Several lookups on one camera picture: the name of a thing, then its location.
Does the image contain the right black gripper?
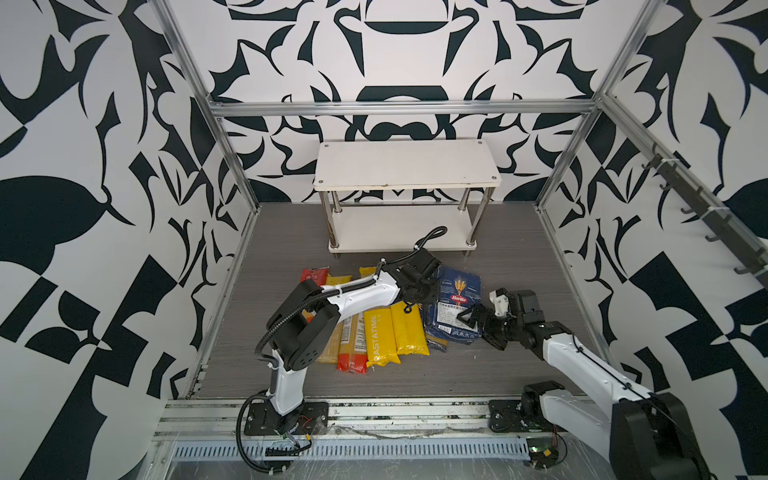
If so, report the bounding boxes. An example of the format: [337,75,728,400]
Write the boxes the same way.
[457,303,523,349]

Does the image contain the blue Barilla multipack bag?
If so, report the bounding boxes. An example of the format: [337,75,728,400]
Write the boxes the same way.
[422,266,482,345]

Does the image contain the yellow Pastatime spaghetti bag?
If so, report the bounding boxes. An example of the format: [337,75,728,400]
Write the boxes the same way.
[362,271,400,368]

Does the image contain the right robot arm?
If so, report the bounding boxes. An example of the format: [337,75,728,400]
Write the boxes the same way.
[458,289,715,479]

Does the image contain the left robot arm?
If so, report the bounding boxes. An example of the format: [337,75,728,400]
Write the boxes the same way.
[234,249,440,475]

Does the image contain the white two-tier shelf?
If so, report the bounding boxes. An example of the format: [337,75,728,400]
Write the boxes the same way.
[313,139,502,255]

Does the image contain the red clear spaghetti bag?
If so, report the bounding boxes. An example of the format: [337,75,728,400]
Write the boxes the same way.
[337,313,367,374]

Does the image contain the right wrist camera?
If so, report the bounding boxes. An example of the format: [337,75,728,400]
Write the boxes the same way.
[489,288,510,318]

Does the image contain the white cable duct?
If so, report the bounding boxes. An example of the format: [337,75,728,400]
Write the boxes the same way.
[170,437,532,462]

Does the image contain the wall hook rail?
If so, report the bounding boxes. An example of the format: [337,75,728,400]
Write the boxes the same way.
[643,142,767,290]

